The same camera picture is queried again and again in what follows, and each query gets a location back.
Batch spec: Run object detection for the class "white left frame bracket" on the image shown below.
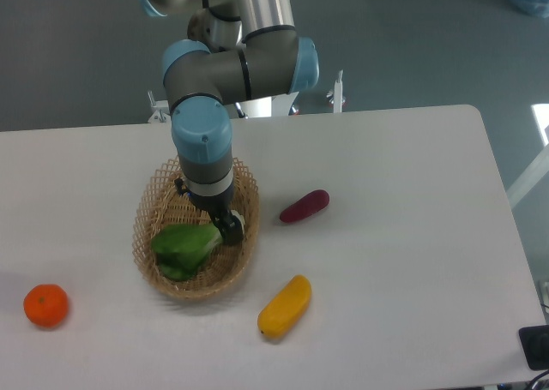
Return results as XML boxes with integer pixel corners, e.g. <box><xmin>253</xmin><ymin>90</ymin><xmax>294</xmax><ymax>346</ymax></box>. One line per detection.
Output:
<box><xmin>148</xmin><ymin>90</ymin><xmax>171</xmax><ymax>123</ymax></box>

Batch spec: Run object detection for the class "white right frame bracket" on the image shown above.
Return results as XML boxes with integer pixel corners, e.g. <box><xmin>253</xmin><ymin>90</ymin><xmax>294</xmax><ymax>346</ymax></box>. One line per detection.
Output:
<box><xmin>271</xmin><ymin>69</ymin><xmax>347</xmax><ymax>117</ymax></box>

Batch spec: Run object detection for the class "purple sweet potato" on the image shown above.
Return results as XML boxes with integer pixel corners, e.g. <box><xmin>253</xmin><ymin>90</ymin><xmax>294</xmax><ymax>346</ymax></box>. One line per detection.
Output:
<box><xmin>279</xmin><ymin>189</ymin><xmax>330</xmax><ymax>224</ymax></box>

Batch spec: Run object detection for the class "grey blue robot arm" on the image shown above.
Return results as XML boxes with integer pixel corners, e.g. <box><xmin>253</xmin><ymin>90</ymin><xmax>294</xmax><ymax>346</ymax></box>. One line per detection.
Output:
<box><xmin>139</xmin><ymin>0</ymin><xmax>319</xmax><ymax>245</ymax></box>

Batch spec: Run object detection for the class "black device at edge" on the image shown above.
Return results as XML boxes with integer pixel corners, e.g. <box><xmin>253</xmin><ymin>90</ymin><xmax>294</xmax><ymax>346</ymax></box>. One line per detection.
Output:
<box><xmin>518</xmin><ymin>325</ymin><xmax>549</xmax><ymax>371</ymax></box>

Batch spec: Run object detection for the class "orange tangerine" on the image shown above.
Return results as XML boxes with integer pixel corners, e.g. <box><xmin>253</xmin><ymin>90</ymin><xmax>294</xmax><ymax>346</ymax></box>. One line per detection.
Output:
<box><xmin>23</xmin><ymin>284</ymin><xmax>69</xmax><ymax>328</ymax></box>

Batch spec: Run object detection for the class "yellow mango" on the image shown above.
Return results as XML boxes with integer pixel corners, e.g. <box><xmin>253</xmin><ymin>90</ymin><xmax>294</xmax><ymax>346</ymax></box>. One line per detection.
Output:
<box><xmin>257</xmin><ymin>274</ymin><xmax>312</xmax><ymax>340</ymax></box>

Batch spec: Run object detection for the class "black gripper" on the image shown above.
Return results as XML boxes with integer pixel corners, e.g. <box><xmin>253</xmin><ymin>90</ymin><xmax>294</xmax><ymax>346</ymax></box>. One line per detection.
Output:
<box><xmin>174</xmin><ymin>177</ymin><xmax>245</xmax><ymax>246</ymax></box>

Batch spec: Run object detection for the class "white frame bracket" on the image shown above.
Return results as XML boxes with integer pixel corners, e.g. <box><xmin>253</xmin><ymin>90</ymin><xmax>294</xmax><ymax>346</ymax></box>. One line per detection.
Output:
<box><xmin>271</xmin><ymin>69</ymin><xmax>347</xmax><ymax>117</ymax></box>
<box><xmin>148</xmin><ymin>90</ymin><xmax>171</xmax><ymax>123</ymax></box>

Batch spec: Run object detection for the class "woven wicker basket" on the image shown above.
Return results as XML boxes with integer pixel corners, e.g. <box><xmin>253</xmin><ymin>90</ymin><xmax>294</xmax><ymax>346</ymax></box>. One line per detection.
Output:
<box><xmin>132</xmin><ymin>158</ymin><xmax>260</xmax><ymax>300</ymax></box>

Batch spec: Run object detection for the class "white table leg bar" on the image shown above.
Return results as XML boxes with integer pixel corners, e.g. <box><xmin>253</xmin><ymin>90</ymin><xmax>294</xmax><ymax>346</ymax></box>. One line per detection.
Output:
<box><xmin>506</xmin><ymin>146</ymin><xmax>548</xmax><ymax>209</ymax></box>

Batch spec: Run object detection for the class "green leafy vegetable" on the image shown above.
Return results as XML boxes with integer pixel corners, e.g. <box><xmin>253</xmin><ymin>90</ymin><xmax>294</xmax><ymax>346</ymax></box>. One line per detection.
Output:
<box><xmin>150</xmin><ymin>224</ymin><xmax>222</xmax><ymax>282</ymax></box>

